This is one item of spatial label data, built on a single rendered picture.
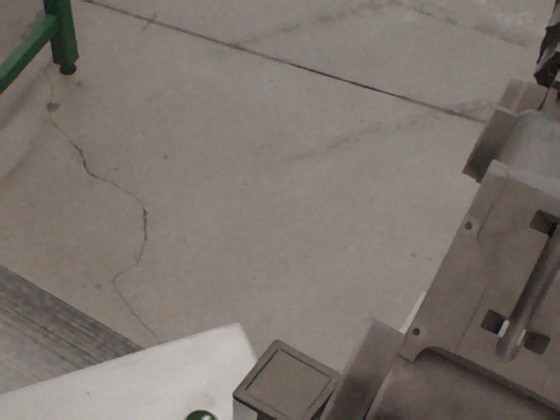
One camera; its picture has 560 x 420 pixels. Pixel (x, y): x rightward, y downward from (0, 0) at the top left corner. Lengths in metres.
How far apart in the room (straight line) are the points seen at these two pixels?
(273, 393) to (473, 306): 0.18
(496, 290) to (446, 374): 0.04
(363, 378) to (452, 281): 0.05
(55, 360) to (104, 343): 0.07
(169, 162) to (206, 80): 0.31
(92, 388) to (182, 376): 0.05
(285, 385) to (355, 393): 0.14
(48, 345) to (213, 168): 1.39
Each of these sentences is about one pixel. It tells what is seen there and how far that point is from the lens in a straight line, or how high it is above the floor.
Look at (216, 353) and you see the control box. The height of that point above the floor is 1.48.
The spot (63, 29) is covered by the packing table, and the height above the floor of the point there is 0.16.
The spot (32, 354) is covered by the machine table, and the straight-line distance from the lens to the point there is 1.47.
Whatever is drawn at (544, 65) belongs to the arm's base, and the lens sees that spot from 0.87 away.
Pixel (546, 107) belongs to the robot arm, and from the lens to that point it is 0.83.
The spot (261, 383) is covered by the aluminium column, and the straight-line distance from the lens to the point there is 0.62.
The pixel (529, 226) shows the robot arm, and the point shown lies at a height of 1.67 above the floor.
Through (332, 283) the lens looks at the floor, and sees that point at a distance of 2.57.
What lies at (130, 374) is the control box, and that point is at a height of 1.48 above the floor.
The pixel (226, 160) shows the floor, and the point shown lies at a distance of 2.82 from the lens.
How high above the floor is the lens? 2.02
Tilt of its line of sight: 50 degrees down
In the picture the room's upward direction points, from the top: 3 degrees counter-clockwise
